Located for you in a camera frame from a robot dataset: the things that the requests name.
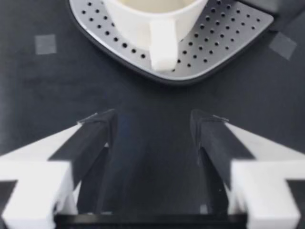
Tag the white mug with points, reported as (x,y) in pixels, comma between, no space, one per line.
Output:
(155,26)

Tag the coffee machine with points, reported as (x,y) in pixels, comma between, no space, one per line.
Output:
(214,40)

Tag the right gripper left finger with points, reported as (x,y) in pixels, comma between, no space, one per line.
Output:
(35,181)

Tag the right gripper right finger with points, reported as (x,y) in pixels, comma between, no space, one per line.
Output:
(267,183)

